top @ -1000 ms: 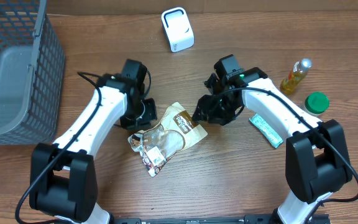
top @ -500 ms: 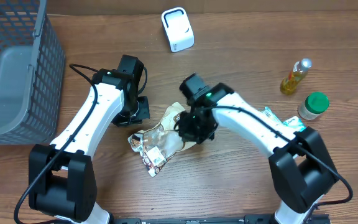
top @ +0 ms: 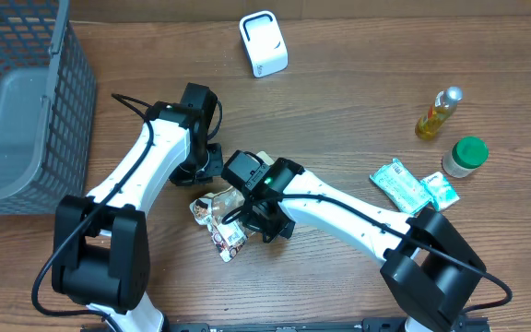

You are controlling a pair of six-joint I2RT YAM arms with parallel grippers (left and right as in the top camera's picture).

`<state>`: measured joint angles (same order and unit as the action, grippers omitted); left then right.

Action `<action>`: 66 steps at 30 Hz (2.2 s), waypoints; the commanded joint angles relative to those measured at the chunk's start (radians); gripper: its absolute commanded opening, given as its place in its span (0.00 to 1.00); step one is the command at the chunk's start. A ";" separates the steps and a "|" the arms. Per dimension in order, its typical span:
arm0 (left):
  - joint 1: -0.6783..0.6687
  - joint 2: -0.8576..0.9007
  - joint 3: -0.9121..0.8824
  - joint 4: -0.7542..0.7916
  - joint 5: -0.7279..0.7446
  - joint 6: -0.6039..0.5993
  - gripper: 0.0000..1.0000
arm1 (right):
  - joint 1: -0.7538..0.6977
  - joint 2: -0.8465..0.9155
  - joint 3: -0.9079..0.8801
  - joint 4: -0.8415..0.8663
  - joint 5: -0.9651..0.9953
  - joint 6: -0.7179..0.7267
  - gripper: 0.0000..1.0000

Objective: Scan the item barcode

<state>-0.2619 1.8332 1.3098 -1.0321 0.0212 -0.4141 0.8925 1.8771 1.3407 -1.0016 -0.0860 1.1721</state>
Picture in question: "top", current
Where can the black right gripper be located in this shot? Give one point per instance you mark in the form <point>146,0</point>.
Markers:
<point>252,217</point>

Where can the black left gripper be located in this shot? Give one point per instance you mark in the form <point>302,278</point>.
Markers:
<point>181,176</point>

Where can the brown teal snack bag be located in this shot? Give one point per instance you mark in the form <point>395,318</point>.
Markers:
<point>221,221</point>

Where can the teal snack bar wrapper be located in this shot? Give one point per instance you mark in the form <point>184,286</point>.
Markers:
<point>404,190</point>

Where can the teal kleenex tissue pack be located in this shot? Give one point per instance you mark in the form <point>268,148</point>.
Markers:
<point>442,193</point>

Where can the yellow liquid bottle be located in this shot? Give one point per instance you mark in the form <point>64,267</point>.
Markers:
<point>444,106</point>

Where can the green lid jar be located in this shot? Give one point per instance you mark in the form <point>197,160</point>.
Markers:
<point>467,155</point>

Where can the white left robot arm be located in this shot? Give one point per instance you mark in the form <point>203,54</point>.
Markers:
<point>101,258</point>

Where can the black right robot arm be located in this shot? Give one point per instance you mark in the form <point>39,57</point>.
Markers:
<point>426,263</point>

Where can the white barcode scanner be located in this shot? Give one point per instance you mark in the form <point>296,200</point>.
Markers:
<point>263,43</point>

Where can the dark grey mesh basket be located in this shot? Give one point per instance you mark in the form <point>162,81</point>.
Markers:
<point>47,104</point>

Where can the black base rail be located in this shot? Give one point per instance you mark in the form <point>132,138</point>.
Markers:
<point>386,324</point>

